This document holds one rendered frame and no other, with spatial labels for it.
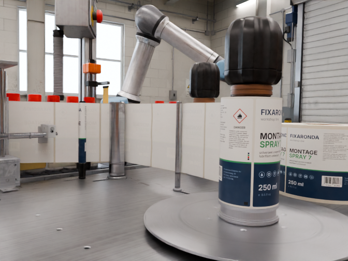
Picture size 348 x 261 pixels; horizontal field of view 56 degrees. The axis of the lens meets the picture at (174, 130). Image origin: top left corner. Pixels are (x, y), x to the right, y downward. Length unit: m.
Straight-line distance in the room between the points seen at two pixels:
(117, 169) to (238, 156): 0.42
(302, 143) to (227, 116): 0.25
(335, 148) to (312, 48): 5.28
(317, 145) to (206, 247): 0.35
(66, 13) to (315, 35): 5.18
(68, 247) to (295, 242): 0.27
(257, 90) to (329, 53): 5.28
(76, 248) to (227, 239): 0.18
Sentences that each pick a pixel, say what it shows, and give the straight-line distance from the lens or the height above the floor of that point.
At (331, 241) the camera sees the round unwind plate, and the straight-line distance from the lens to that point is 0.46.
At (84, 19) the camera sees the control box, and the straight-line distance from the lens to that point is 1.02.
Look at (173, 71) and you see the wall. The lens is 7.41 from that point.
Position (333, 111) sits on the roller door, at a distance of 5.58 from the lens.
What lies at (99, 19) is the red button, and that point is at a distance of 1.03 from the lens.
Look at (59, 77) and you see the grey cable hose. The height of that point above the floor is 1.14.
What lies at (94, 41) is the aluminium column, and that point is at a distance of 1.16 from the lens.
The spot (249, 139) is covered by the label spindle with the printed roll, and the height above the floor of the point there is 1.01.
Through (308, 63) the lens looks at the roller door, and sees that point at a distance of 5.91.
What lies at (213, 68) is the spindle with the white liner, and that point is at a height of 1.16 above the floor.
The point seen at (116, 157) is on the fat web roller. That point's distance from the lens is 0.80.
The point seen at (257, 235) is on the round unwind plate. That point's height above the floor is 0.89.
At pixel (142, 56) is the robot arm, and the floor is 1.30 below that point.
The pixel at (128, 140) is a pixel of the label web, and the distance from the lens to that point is 0.81.
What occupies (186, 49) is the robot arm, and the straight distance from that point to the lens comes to 1.35.
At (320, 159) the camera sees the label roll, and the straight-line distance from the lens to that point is 0.67.
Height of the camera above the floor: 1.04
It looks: 3 degrees down
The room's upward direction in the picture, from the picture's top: 1 degrees clockwise
